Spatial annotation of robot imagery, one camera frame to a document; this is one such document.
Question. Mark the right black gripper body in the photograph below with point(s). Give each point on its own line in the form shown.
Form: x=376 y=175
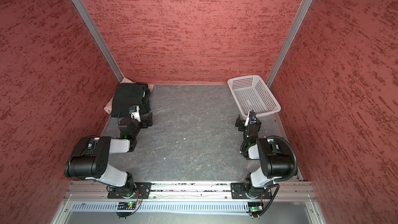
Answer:
x=242 y=127

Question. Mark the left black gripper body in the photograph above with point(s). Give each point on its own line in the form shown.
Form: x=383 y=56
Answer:
x=143 y=124

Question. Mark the black shorts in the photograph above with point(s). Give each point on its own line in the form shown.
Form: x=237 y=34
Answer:
x=129 y=95

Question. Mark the pink shorts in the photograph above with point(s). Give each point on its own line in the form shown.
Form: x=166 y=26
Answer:
x=108 y=106

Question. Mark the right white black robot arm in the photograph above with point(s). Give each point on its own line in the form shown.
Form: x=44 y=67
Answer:
x=278 y=161

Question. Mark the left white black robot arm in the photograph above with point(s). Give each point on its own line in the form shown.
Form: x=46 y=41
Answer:
x=90 y=158

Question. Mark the white plastic basket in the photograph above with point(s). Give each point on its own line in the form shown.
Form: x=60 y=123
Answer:
x=252 y=94

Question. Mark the right green circuit board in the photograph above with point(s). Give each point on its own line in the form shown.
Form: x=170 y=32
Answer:
x=255 y=207

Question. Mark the green circuit board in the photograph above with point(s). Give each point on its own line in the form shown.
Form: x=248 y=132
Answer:
x=126 y=206
x=255 y=207

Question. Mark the left green circuit board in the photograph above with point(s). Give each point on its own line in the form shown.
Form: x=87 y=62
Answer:
x=126 y=206

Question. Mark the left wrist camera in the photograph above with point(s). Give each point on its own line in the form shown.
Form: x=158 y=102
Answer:
x=134 y=112

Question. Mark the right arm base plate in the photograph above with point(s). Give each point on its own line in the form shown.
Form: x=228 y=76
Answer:
x=239 y=190

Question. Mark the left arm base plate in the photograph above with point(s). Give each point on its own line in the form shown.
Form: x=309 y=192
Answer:
x=143 y=189

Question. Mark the white slotted cable duct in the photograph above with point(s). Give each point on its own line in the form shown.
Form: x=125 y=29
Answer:
x=165 y=207

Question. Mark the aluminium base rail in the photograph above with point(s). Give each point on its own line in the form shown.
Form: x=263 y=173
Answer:
x=191 y=190

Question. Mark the left aluminium corner post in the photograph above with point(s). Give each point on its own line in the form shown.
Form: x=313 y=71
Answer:
x=84 y=13

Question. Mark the aluminium corner post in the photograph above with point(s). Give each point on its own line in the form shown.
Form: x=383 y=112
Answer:
x=84 y=13
x=297 y=21

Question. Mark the right aluminium corner post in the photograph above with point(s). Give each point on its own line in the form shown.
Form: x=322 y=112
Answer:
x=297 y=21

